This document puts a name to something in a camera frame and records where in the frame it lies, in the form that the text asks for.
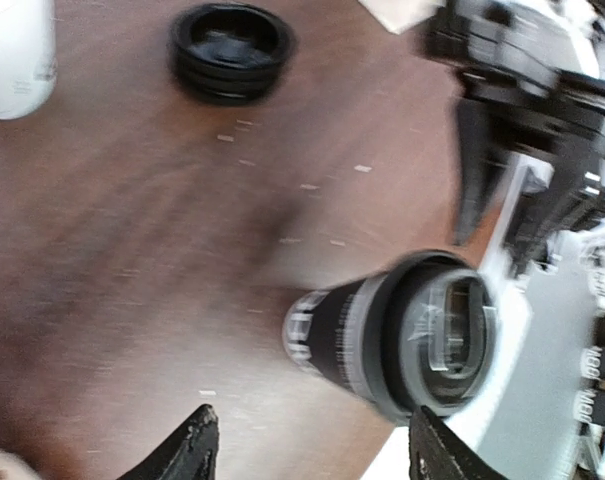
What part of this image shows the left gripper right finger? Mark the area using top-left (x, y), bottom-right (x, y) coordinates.
top-left (408, 406), bottom-right (502, 480)

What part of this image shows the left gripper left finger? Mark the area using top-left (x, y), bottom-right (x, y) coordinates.
top-left (118, 404), bottom-right (220, 480)

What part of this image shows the black coffee cup lid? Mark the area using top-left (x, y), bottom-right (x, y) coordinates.
top-left (361, 250), bottom-right (496, 425)

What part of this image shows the single black paper cup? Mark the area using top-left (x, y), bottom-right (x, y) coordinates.
top-left (282, 274), bottom-right (384, 401)

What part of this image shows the stack of black lids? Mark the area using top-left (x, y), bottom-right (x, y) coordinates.
top-left (168, 2), bottom-right (297, 106)

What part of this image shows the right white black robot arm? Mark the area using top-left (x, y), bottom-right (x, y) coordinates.
top-left (423, 1), bottom-right (605, 252)

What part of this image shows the checkered paper takeout bag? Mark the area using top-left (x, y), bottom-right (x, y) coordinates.
top-left (358, 0), bottom-right (444, 35)

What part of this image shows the cardboard cup carrier tray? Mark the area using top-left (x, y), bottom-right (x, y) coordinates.
top-left (0, 450), bottom-right (32, 480)

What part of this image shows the white cup holding straws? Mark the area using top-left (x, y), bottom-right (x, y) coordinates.
top-left (0, 0), bottom-right (57, 120)

